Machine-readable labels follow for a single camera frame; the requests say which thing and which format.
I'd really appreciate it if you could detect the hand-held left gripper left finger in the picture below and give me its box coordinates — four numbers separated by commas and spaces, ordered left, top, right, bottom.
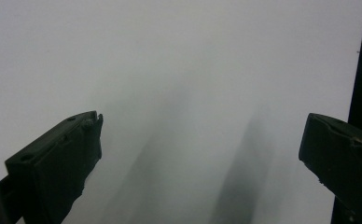
5, 110, 104, 224

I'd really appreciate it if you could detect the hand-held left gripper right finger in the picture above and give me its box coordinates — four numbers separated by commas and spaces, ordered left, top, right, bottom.
298, 112, 362, 224

